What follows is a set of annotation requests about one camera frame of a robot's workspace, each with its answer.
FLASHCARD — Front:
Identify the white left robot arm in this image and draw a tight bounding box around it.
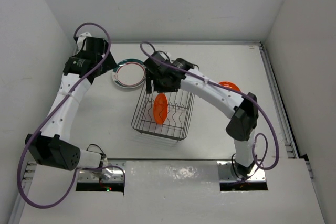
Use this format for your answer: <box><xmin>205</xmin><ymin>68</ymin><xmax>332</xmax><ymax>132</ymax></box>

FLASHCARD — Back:
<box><xmin>28</xmin><ymin>33</ymin><xmax>117</xmax><ymax>170</ymax></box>

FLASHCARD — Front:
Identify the orange plastic plate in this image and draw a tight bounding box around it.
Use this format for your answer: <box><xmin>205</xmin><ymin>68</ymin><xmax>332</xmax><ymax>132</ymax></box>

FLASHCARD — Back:
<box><xmin>153</xmin><ymin>93</ymin><xmax>168</xmax><ymax>125</ymax></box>
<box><xmin>219</xmin><ymin>81</ymin><xmax>240</xmax><ymax>91</ymax></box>

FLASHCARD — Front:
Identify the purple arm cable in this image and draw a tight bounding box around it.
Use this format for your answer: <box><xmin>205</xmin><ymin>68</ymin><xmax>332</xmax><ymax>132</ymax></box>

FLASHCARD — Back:
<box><xmin>16</xmin><ymin>22</ymin><xmax>126</xmax><ymax>209</ymax></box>
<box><xmin>140</xmin><ymin>41</ymin><xmax>279</xmax><ymax>183</ymax></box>

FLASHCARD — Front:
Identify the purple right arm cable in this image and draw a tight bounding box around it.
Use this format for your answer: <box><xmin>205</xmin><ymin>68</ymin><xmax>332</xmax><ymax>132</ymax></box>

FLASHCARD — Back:
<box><xmin>140</xmin><ymin>41</ymin><xmax>279</xmax><ymax>183</ymax></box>

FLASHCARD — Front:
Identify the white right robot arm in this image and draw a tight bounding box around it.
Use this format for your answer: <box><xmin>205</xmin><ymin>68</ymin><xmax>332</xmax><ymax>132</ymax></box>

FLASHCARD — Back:
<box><xmin>144</xmin><ymin>52</ymin><xmax>258</xmax><ymax>178</ymax></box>

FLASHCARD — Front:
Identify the grey wire dish rack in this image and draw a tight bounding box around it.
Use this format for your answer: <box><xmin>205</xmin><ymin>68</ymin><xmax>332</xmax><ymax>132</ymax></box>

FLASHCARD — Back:
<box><xmin>131</xmin><ymin>86</ymin><xmax>194</xmax><ymax>141</ymax></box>

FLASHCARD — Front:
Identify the white front cover board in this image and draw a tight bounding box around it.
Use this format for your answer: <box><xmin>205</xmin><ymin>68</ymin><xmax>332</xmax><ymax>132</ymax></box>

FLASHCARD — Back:
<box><xmin>20</xmin><ymin>159</ymin><xmax>323</xmax><ymax>223</ymax></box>

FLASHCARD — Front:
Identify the aluminium side rail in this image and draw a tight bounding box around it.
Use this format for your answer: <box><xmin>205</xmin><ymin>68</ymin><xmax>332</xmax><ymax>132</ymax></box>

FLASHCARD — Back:
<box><xmin>259</xmin><ymin>44</ymin><xmax>300</xmax><ymax>159</ymax></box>

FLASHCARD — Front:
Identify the white plate green red rim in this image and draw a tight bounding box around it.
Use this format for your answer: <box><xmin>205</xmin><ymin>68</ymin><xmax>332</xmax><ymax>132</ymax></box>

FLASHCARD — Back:
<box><xmin>111</xmin><ymin>58</ymin><xmax>145</xmax><ymax>89</ymax></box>

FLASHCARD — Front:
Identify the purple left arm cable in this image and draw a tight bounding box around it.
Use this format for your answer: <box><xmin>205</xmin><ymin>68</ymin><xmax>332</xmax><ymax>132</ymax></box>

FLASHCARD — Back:
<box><xmin>16</xmin><ymin>22</ymin><xmax>126</xmax><ymax>209</ymax></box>

